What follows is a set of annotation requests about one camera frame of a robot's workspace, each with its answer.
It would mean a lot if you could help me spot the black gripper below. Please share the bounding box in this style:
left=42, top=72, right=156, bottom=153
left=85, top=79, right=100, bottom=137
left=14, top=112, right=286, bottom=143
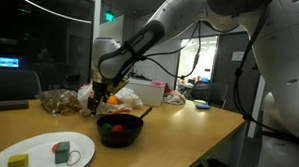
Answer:
left=85, top=78, right=110, bottom=116

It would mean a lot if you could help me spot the small teal toy block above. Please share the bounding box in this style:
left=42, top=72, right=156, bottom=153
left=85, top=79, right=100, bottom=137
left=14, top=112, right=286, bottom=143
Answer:
left=101, top=122, right=113, bottom=131

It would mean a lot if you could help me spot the white orange plastic bag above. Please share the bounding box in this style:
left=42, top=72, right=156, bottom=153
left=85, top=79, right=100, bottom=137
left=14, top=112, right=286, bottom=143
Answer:
left=75, top=83, right=145, bottom=118

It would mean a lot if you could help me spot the red toy piece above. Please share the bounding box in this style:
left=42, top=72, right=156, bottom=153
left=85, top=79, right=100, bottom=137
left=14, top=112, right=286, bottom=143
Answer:
left=111, top=123, right=125, bottom=134

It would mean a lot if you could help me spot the brown crinkled snack bag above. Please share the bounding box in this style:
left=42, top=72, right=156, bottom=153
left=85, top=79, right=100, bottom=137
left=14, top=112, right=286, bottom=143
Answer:
left=35, top=87, right=84, bottom=117

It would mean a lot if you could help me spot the small orange toy piece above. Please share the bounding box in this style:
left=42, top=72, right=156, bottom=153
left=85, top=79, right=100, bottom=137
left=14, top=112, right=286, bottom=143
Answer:
left=51, top=142, right=60, bottom=154

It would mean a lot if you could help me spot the yellow toy block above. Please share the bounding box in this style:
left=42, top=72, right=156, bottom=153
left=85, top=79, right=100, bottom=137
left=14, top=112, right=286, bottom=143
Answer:
left=7, top=152, right=31, bottom=167

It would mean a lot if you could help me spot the black bowl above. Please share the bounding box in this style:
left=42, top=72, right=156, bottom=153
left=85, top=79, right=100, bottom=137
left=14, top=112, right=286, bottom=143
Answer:
left=95, top=112, right=145, bottom=149

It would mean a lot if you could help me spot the spoon in bowl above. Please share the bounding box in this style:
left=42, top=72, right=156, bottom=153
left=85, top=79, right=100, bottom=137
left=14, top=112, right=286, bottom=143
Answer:
left=137, top=106, right=154, bottom=121

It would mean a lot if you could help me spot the white plastic bin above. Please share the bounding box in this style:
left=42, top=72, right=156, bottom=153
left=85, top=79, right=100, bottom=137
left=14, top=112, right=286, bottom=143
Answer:
left=124, top=78, right=167, bottom=108

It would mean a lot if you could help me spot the dark pink cloth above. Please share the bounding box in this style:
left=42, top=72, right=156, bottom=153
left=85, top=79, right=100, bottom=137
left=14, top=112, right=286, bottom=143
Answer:
left=150, top=80, right=175, bottom=94

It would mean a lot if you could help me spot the white round plate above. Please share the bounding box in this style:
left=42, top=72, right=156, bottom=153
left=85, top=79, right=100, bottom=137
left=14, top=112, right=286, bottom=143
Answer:
left=0, top=128, right=98, bottom=167

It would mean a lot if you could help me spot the grey white cloth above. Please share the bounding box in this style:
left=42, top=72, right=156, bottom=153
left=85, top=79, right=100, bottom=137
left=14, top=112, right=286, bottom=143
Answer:
left=163, top=93, right=185, bottom=107

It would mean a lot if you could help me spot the light pink cloth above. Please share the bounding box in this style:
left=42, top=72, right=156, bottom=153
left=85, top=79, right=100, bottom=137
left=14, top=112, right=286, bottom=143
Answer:
left=168, top=89, right=188, bottom=102

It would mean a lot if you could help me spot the dark office chair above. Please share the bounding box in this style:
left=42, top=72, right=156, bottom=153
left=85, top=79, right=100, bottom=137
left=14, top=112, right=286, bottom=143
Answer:
left=0, top=68, right=44, bottom=105

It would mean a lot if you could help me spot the long black block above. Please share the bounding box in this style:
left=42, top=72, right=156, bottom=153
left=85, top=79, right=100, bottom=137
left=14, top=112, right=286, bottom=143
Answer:
left=0, top=98, right=30, bottom=114

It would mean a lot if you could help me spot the green exit sign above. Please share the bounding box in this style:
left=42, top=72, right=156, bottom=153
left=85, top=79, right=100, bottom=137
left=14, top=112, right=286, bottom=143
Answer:
left=104, top=12, right=116, bottom=23

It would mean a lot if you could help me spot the curved ceiling light strip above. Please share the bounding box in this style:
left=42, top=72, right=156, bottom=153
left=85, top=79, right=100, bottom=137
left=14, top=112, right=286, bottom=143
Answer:
left=7, top=0, right=93, bottom=25

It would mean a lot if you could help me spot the pale green flat object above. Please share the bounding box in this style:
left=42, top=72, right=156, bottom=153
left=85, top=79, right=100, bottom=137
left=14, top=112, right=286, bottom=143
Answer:
left=192, top=98, right=208, bottom=107

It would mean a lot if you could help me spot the flat blue object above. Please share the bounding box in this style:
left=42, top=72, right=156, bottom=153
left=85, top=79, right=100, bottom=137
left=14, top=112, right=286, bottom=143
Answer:
left=195, top=103, right=212, bottom=111

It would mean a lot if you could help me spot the black mesh office chair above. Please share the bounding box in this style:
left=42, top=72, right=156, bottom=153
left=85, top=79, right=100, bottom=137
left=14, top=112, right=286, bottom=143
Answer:
left=188, top=80, right=230, bottom=109

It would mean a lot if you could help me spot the thin wire ring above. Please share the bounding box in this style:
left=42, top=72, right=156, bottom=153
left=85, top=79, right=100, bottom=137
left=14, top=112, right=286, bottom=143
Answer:
left=66, top=149, right=83, bottom=167

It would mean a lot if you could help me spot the blue lit wall screen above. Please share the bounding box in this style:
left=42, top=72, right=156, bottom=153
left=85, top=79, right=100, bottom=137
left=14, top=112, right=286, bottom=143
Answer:
left=0, top=56, right=20, bottom=69

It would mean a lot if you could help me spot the thin black forearm cable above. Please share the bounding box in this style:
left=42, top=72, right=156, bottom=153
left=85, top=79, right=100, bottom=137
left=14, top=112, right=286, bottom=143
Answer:
left=139, top=17, right=204, bottom=80

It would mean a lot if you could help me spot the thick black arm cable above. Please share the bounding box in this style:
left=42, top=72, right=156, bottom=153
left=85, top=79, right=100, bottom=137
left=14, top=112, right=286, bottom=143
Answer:
left=230, top=0, right=299, bottom=147

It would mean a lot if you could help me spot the white paper wall notice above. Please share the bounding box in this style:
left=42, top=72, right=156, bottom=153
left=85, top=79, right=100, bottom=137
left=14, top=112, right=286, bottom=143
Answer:
left=231, top=50, right=246, bottom=63

